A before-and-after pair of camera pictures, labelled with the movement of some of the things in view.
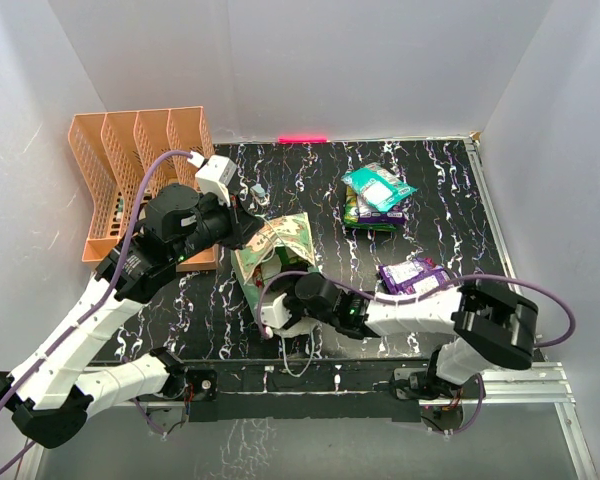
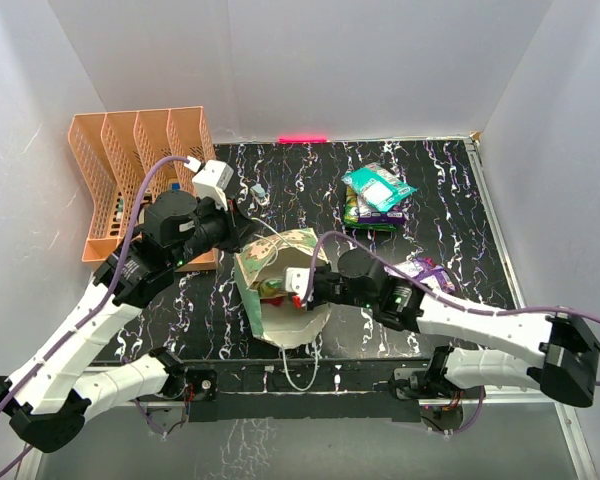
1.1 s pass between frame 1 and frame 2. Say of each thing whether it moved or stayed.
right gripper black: moved
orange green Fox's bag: moved
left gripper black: stayed
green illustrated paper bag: moved
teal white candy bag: stayed
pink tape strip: stayed
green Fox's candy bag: stayed
